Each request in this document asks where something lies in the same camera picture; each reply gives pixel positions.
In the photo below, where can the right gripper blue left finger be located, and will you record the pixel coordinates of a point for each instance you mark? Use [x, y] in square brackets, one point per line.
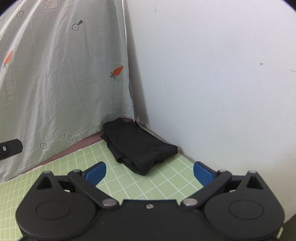
[95, 173]

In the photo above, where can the black knit sweater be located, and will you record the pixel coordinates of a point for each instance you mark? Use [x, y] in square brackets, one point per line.
[134, 147]

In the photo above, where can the green grid bed sheet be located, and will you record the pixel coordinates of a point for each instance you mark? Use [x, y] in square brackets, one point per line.
[173, 179]

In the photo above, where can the white carrot print cloth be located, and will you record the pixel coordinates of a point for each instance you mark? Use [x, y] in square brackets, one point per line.
[64, 74]

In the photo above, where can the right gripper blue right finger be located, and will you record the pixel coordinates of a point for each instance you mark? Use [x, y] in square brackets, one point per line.
[203, 173]

